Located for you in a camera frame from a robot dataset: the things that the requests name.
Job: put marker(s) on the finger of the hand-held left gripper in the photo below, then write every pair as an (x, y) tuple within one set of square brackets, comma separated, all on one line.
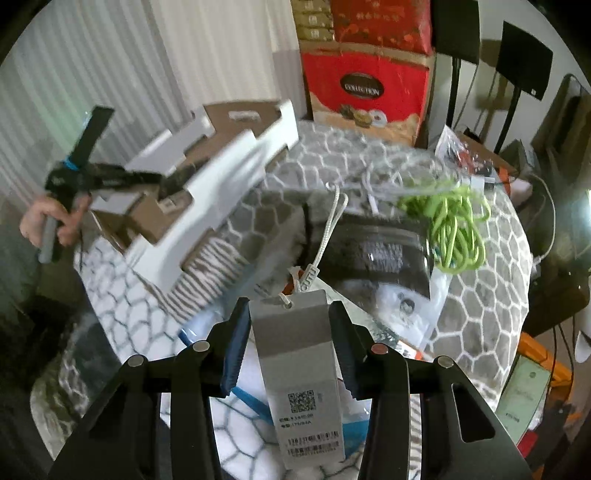
[(120, 178)]

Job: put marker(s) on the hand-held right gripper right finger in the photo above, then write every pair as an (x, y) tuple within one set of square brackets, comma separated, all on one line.
[(344, 353)]

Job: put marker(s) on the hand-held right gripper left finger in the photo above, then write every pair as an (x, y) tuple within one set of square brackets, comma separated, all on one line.
[(233, 353)]

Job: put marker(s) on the grey and white hang tag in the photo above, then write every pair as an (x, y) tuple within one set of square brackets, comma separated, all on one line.
[(295, 350)]

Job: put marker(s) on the white and brown cardboard box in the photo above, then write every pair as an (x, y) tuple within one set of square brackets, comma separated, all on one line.
[(231, 184)]

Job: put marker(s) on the person's left hand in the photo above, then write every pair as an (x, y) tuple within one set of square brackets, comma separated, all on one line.
[(37, 219)]

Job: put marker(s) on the black item in clear bag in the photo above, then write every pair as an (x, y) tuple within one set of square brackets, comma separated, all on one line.
[(378, 249)]

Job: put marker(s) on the white curtain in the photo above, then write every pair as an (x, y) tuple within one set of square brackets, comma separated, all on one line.
[(115, 69)]

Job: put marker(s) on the grey honeycomb pattern blanket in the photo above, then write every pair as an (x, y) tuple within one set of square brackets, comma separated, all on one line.
[(485, 286)]

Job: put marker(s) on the green paper card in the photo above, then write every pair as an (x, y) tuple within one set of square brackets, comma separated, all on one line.
[(526, 387)]

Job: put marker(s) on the black box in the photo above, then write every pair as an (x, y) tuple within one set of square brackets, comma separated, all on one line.
[(558, 300)]

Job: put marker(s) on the clear bag of small parts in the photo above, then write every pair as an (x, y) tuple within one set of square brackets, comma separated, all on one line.
[(461, 154)]

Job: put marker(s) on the gold patterned box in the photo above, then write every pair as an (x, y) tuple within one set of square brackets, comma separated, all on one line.
[(314, 18), (316, 33), (311, 4)]

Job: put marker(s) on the red shopping bag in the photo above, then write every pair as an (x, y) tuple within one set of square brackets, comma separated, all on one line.
[(364, 83)]

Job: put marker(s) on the dark framed panel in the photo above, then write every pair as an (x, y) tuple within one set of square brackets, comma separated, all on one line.
[(565, 152)]

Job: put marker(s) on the red patterned gift bag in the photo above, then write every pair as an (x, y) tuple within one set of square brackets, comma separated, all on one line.
[(383, 25)]

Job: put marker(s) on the black panel on stand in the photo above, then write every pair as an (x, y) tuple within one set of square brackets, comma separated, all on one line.
[(457, 27), (524, 57)]

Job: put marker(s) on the orange frame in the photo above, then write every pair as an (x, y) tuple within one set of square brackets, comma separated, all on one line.
[(554, 362)]

